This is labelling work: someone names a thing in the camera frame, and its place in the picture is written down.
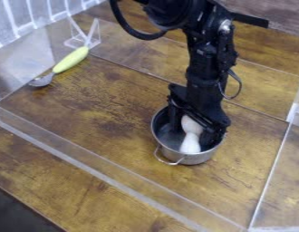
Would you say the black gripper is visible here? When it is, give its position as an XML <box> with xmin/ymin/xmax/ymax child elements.
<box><xmin>168</xmin><ymin>67</ymin><xmax>230</xmax><ymax>150</ymax></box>

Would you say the silver pot with handles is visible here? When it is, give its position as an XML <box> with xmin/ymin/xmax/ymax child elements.
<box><xmin>150</xmin><ymin>107</ymin><xmax>225</xmax><ymax>166</ymax></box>

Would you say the white plush mushroom red cap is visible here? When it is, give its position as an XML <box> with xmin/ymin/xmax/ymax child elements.
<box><xmin>180</xmin><ymin>115</ymin><xmax>202</xmax><ymax>154</ymax></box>

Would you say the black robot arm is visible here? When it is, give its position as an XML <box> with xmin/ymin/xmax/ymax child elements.
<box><xmin>136</xmin><ymin>0</ymin><xmax>238</xmax><ymax>149</ymax></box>

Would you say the black strip on table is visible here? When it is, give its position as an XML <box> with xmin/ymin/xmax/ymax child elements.
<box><xmin>232</xmin><ymin>13</ymin><xmax>269</xmax><ymax>28</ymax></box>

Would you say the clear acrylic bracket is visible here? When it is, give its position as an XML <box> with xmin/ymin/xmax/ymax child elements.
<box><xmin>64</xmin><ymin>17</ymin><xmax>101</xmax><ymax>49</ymax></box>

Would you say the black cable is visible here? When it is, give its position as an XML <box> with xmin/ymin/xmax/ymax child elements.
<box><xmin>109</xmin><ymin>0</ymin><xmax>173</xmax><ymax>41</ymax></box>

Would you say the clear acrylic enclosure panel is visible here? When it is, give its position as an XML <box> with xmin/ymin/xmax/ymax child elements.
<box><xmin>0</xmin><ymin>0</ymin><xmax>105</xmax><ymax>101</ymax></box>

